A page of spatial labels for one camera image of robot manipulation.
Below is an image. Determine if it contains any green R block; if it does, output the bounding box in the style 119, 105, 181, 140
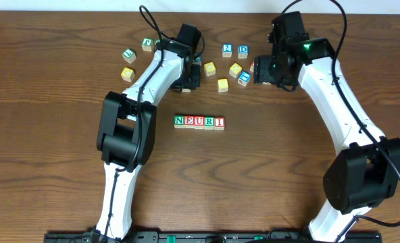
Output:
204, 116, 215, 130

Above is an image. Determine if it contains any blue T block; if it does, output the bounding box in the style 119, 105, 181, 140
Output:
237, 71, 251, 86

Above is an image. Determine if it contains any yellow S block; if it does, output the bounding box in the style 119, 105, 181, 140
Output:
217, 78, 229, 92

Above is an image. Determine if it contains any blue 2 block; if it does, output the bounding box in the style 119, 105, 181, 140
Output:
222, 43, 233, 57

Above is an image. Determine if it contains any yellow C block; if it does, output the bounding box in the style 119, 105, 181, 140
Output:
121, 67, 135, 82

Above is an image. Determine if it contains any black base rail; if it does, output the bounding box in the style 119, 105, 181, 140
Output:
43, 229, 383, 243

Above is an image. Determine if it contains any yellow O block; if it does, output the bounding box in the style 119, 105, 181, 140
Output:
229, 63, 243, 78

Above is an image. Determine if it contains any red u block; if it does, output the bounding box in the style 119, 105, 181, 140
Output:
194, 116, 205, 130
249, 61, 255, 72

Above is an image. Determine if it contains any blue D block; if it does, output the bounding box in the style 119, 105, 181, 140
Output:
238, 45, 249, 59

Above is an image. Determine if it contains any green N block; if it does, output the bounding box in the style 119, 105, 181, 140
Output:
174, 115, 184, 128

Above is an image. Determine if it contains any green 7 block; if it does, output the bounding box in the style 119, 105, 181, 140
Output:
122, 49, 136, 63

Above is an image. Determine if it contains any blue L block centre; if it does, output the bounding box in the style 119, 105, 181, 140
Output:
193, 56, 202, 65

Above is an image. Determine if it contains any red E block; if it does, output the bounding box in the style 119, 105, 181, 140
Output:
184, 115, 195, 128

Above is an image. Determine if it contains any red I block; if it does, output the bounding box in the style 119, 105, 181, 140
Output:
214, 117, 225, 130

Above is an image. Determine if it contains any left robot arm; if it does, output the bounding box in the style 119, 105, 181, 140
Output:
91, 24, 203, 242

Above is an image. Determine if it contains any yellow block centre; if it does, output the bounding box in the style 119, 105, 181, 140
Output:
203, 61, 216, 77

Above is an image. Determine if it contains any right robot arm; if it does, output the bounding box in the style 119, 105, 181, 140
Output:
254, 11, 400, 242

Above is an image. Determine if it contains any green F block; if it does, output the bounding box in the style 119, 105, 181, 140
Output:
141, 38, 154, 52

